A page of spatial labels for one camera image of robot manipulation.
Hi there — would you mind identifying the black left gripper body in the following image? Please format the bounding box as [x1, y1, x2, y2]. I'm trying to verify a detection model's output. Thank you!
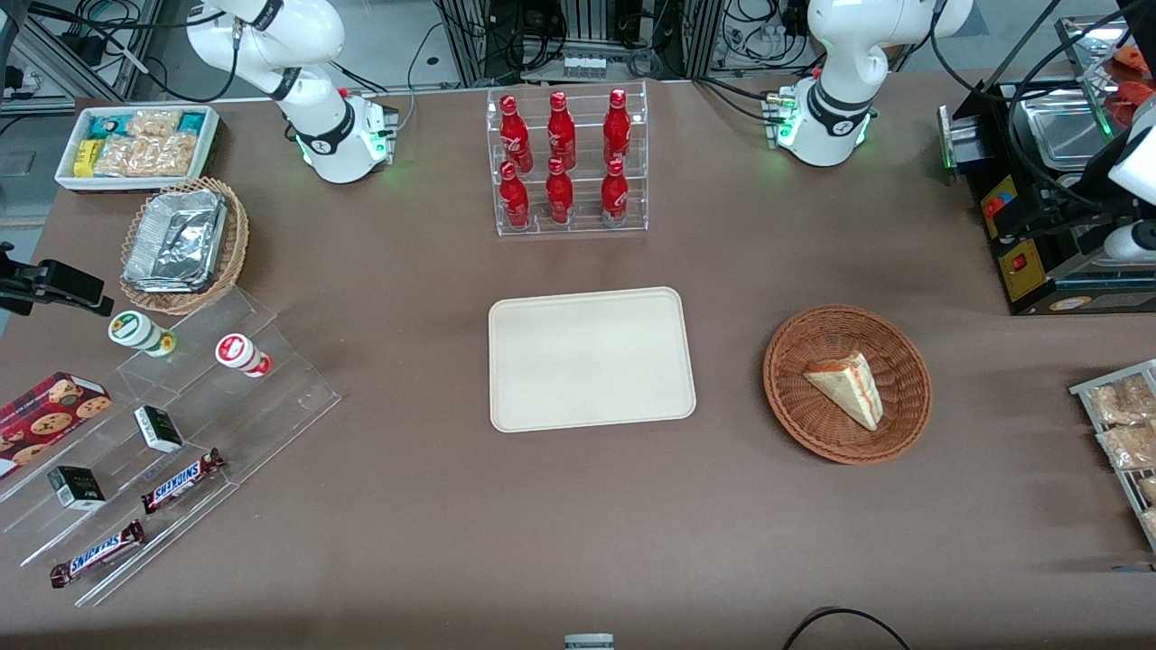
[998, 179, 1130, 261]

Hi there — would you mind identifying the triangular sandwich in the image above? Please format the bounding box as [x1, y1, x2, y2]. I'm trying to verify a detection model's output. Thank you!
[804, 352, 884, 432]

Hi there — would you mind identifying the tray of packaged snacks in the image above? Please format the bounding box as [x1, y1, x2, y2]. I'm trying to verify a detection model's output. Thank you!
[1070, 359, 1156, 552]

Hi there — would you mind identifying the round brown wicker basket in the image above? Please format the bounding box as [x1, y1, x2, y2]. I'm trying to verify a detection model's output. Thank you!
[763, 305, 933, 466]

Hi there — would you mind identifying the cream plastic tray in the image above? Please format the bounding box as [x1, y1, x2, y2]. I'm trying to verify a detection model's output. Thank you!
[489, 287, 697, 433]

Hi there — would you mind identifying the oval light wicker basket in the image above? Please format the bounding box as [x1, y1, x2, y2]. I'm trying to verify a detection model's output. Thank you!
[119, 177, 249, 316]

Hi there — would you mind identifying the aluminium foil tray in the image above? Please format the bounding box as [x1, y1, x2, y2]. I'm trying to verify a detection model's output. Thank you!
[123, 190, 227, 293]

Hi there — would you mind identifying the black hot food display case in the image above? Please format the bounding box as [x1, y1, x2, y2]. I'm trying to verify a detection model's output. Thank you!
[937, 14, 1156, 316]

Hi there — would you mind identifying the steel food pan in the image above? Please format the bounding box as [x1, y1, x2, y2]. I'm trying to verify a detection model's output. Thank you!
[1019, 90, 1116, 171]

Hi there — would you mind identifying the red fried food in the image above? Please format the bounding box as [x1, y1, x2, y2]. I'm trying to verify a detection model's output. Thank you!
[1109, 43, 1156, 129]

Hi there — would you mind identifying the clear bag of pastry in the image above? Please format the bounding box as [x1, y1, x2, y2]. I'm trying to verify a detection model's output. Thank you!
[1097, 422, 1156, 470]
[1086, 375, 1156, 425]

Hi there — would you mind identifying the red cola bottle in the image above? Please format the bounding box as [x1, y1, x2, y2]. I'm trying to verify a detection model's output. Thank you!
[545, 157, 574, 225]
[601, 158, 629, 227]
[603, 88, 631, 164]
[547, 90, 577, 171]
[499, 162, 531, 229]
[499, 95, 534, 173]

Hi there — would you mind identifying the clear acrylic bottle rack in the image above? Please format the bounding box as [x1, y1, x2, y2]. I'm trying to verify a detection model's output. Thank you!
[486, 81, 649, 237]

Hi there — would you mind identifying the clear acrylic stepped display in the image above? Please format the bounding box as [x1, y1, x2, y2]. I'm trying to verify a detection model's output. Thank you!
[0, 287, 342, 608]

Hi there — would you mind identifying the red lid yogurt cup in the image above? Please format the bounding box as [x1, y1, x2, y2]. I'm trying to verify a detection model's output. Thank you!
[215, 334, 272, 378]

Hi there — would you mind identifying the clear bag of crackers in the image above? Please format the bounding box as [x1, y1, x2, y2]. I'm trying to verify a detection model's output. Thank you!
[95, 110, 201, 178]

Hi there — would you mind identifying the snickers chocolate bar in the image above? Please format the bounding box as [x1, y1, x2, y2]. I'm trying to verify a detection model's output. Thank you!
[141, 449, 226, 515]
[50, 520, 146, 589]

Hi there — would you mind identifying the small black box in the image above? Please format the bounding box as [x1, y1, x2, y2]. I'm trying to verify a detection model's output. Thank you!
[134, 406, 184, 453]
[47, 466, 107, 511]

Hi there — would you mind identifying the green lid yogurt cup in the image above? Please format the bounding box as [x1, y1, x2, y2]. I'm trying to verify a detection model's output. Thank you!
[108, 311, 177, 358]

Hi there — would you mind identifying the white rectangular snack bin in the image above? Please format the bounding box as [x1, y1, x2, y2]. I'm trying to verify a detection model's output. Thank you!
[54, 105, 221, 194]

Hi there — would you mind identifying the red cookie box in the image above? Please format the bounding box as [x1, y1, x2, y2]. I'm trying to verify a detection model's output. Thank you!
[0, 372, 113, 479]

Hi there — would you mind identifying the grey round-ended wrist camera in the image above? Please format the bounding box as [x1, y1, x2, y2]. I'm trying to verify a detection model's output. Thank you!
[1104, 224, 1156, 265]

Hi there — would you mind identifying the black floor cable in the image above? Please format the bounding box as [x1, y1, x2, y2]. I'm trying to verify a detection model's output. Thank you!
[782, 608, 911, 650]

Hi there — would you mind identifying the black camera clamp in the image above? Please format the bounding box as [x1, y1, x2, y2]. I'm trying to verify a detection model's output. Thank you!
[0, 242, 115, 317]

